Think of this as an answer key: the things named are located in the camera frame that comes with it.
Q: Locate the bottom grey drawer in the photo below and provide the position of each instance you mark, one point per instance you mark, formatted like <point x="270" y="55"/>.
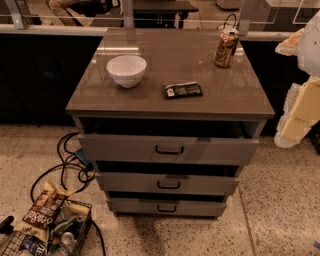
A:
<point x="164" y="207"/>

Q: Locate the dark background table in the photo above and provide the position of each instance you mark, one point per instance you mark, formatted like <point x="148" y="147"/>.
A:
<point x="161" y="13"/>

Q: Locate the grey drawer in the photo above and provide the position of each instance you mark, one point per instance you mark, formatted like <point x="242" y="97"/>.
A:
<point x="164" y="207"/>
<point x="165" y="183"/>
<point x="168" y="149"/>

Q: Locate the grey drawer cabinet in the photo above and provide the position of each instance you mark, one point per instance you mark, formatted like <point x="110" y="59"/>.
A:
<point x="233" y="104"/>

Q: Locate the black snack bar packet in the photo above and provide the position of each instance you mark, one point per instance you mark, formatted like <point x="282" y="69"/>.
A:
<point x="181" y="90"/>

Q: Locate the sea salt chip bag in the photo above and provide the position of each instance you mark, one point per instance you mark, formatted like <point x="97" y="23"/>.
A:
<point x="44" y="211"/>

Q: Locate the orange soda can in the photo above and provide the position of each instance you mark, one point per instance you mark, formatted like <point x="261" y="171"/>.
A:
<point x="228" y="40"/>

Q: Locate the blue plug box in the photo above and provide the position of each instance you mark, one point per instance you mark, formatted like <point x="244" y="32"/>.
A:
<point x="82" y="158"/>

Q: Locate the white ceramic bowl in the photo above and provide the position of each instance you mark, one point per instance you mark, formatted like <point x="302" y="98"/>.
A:
<point x="127" y="70"/>

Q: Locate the top grey drawer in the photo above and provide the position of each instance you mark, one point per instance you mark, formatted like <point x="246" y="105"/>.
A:
<point x="168" y="149"/>

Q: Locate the middle grey drawer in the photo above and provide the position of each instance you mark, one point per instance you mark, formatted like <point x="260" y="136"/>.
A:
<point x="165" y="183"/>

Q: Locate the black object floor left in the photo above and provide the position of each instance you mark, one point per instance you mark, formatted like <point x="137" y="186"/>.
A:
<point x="6" y="226"/>

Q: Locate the silver can in basket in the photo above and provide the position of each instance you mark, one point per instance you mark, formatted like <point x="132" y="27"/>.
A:
<point x="68" y="241"/>

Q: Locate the black wire basket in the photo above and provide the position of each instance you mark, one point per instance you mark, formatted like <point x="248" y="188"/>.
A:
<point x="74" y="217"/>

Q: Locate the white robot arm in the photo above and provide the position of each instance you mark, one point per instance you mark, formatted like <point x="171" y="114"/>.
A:
<point x="308" y="57"/>

